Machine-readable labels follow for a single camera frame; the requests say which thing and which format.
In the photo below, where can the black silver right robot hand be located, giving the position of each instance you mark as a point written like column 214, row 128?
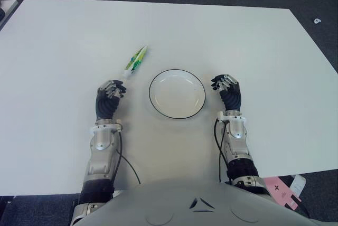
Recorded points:
column 232, row 96

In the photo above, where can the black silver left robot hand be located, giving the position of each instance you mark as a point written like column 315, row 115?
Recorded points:
column 105, row 104

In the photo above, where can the green white toothpaste tube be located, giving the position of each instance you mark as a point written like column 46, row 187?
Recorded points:
column 137, row 58

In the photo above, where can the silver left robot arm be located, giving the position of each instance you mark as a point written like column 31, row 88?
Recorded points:
column 99, row 157

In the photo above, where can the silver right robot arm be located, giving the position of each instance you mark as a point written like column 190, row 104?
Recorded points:
column 237, row 141

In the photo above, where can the white plate with black rim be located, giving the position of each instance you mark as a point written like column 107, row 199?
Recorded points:
column 177, row 95

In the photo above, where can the pink tool on floor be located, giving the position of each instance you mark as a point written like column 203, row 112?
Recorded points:
column 277, row 187

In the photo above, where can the white paper strip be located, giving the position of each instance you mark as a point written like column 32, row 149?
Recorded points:
column 298, row 185

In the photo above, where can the small white floor object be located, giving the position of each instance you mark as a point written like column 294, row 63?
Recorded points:
column 317, row 21

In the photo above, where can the grey robot torso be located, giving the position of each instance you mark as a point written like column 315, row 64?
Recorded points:
column 185, row 205

